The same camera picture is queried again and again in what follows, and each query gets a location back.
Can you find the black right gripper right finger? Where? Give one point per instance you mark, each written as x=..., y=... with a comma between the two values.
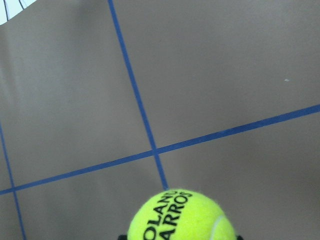
x=239, y=237

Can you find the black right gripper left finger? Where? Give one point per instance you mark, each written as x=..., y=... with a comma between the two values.
x=122, y=237

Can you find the yellow tennis ball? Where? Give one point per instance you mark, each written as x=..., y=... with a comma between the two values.
x=180, y=214

